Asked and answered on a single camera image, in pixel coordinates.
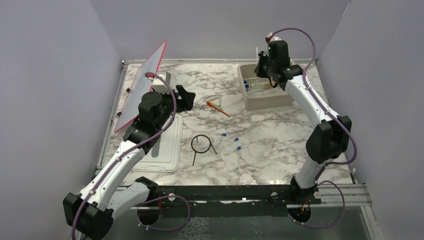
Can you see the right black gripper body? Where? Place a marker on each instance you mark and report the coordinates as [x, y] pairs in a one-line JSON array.
[[263, 69]]

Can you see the white bin lid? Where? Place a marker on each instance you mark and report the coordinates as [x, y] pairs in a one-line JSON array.
[[165, 154]]

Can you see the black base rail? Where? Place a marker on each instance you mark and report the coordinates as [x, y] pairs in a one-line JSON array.
[[216, 201]]

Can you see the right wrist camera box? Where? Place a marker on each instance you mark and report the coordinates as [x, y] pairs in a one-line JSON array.
[[271, 38]]

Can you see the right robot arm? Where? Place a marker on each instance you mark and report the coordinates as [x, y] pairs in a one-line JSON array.
[[330, 135]]

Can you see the black wire ring stand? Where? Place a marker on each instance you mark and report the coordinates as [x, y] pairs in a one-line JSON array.
[[201, 145]]

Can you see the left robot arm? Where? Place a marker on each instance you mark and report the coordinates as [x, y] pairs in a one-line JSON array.
[[93, 210]]

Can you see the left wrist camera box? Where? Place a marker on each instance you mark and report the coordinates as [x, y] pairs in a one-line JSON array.
[[158, 86]]

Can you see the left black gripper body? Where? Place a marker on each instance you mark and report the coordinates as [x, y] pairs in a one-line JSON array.
[[168, 106]]

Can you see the beige plastic bin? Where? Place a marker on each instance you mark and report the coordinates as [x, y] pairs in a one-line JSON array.
[[257, 93]]

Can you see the red plastic spoon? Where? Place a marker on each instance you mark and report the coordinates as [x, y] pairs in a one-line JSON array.
[[210, 104]]

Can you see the red framed whiteboard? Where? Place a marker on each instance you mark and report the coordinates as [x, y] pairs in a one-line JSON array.
[[139, 87]]

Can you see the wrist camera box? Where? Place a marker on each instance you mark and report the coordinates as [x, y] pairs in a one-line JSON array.
[[271, 38], [158, 86]]

